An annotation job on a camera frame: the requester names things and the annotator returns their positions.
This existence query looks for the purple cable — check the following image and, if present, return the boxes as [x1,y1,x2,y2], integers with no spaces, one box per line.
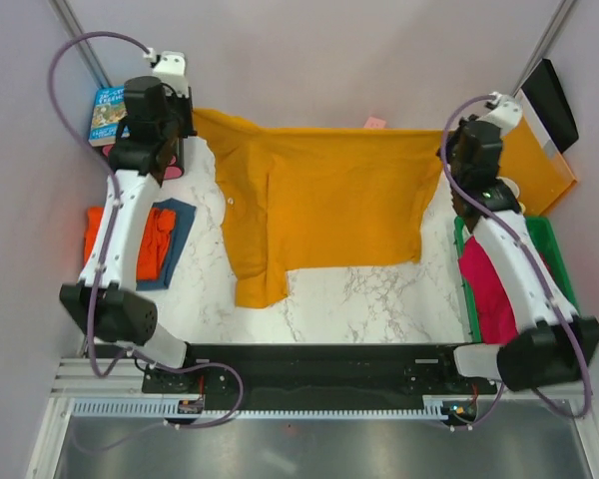
[47,30,154,379]
[438,95,593,420]

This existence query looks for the orange folded t shirt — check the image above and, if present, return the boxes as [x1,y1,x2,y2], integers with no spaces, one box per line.
[83,207,177,285]

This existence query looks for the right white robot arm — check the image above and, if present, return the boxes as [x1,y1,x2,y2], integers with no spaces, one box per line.
[436,117,599,393]

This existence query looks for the pale yellow mug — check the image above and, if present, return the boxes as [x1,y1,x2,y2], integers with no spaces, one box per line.
[508,182,526,214]

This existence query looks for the magenta t shirt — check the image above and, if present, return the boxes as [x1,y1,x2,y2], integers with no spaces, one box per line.
[458,236,550,346]

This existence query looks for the black pink drawer organizer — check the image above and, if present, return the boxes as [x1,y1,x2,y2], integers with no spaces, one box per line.
[100,140,185,181]

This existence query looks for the mustard yellow t shirt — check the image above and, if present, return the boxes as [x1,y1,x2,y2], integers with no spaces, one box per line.
[193,109,442,308]

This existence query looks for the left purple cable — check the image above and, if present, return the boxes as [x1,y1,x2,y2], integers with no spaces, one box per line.
[47,30,154,379]

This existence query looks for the orange envelope folder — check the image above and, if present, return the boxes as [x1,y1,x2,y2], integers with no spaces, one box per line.
[500,91,578,216]

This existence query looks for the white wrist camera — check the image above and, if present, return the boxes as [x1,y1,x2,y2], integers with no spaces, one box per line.
[143,48,191,98]
[478,92,523,138]

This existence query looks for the black white folder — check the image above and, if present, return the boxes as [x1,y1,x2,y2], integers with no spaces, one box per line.
[520,58,579,154]

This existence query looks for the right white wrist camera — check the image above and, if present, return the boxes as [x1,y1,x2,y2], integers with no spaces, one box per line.
[478,92,523,138]

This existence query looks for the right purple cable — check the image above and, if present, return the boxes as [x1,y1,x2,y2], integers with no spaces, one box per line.
[438,95,593,420]

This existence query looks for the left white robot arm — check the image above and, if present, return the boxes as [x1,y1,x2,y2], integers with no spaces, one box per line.
[59,76,200,392]

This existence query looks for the blue treehouse book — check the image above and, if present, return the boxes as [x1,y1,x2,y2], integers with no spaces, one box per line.
[88,86,126,147]

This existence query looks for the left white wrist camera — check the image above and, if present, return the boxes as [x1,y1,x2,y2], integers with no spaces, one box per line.
[143,48,191,98]

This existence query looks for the white slotted cable duct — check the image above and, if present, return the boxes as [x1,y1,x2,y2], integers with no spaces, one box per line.
[69,395,456,421]

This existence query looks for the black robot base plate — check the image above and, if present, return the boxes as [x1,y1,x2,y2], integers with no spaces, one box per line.
[142,344,496,410]

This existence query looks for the blue folded t shirt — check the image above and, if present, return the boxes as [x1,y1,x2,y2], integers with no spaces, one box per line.
[137,199,196,291]

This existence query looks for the pink cube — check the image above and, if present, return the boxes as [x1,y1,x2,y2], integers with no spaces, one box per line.
[364,117,386,130]

